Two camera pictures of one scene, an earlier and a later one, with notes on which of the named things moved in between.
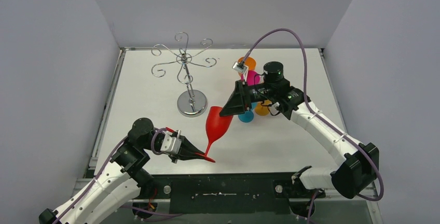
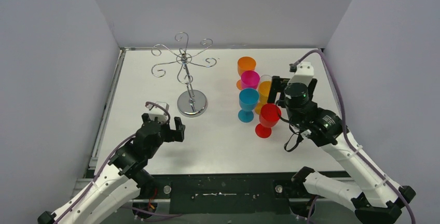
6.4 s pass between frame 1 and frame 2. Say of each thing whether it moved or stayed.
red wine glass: moved
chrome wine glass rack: stayed
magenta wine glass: stayed
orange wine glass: stayed
